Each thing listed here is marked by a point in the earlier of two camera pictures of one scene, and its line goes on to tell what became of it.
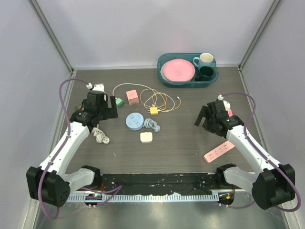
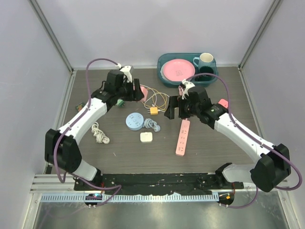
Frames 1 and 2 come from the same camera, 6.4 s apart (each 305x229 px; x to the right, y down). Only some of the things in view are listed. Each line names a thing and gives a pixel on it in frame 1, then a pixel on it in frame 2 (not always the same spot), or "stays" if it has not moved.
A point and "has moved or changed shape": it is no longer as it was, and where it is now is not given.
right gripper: (204, 113) to (176, 101)
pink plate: (178, 70) stays
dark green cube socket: (79, 108) stays
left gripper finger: (113, 113) to (137, 95)
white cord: (100, 136) stays
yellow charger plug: (153, 110) stays
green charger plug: (120, 102) stays
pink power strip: (218, 151) to (182, 137)
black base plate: (158, 183) stays
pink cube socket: (132, 97) has moved or changed shape
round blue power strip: (135, 121) stays
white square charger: (146, 137) stays
